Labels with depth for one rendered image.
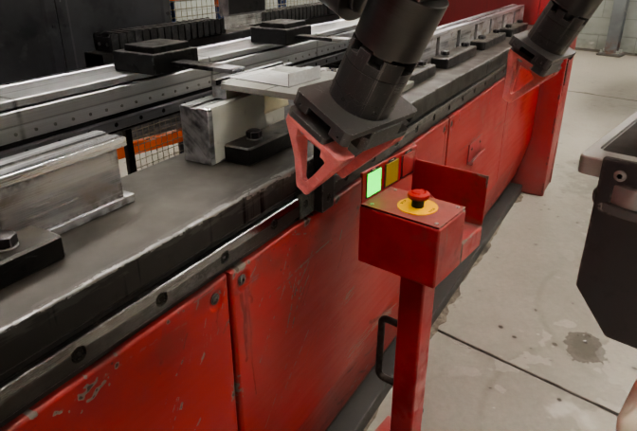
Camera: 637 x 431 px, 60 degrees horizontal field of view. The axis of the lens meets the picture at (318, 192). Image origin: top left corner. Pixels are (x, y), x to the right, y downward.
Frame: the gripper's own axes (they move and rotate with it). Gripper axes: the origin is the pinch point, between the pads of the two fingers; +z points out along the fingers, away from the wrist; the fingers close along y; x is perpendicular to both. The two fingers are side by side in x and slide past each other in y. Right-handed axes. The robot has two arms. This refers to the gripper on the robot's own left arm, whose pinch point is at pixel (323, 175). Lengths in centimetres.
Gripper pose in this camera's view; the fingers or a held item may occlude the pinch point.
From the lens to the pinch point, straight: 53.4
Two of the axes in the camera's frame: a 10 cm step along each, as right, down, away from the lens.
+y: -6.6, 3.0, -6.9
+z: -3.4, 7.0, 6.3
